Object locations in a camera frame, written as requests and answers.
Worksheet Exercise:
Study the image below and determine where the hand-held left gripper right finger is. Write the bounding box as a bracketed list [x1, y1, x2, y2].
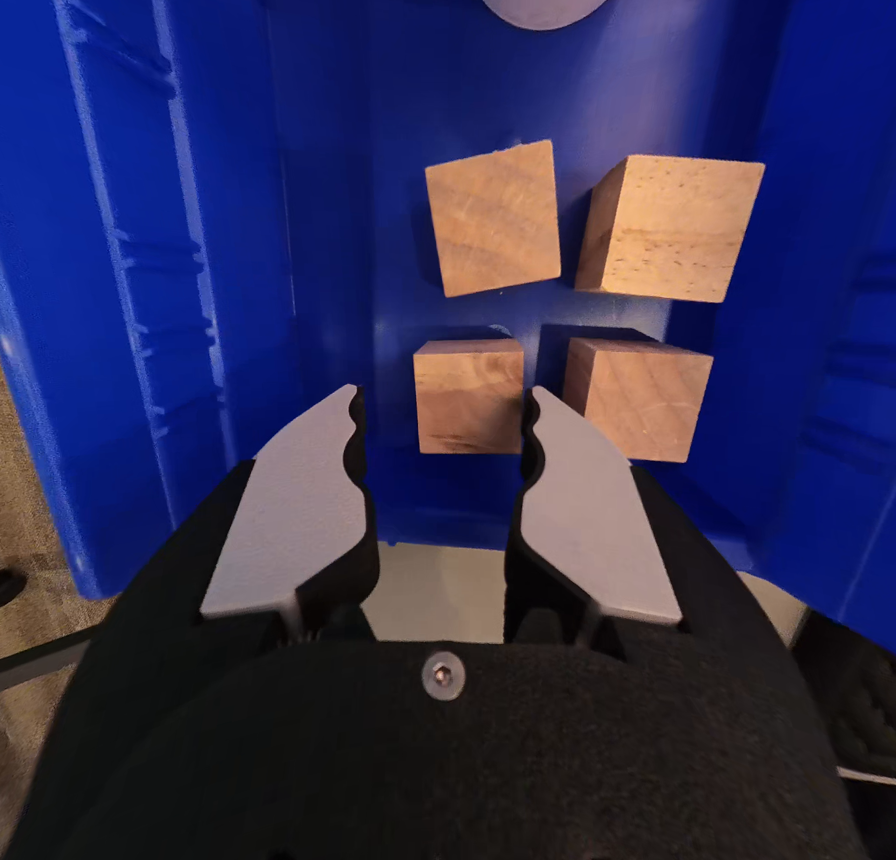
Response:
[505, 385, 685, 645]

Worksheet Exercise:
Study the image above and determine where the wooden cube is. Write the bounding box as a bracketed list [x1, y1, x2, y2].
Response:
[413, 338, 526, 455]
[425, 140, 563, 298]
[574, 155, 766, 304]
[562, 337, 715, 463]

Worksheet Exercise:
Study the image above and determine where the black chair base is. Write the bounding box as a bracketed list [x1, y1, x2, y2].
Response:
[0, 569, 95, 693]

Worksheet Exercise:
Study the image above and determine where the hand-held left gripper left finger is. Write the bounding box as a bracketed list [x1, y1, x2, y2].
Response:
[200, 384, 380, 642]

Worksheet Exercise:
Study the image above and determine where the blue plastic bin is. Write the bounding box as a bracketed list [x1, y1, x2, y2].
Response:
[0, 0, 896, 654]

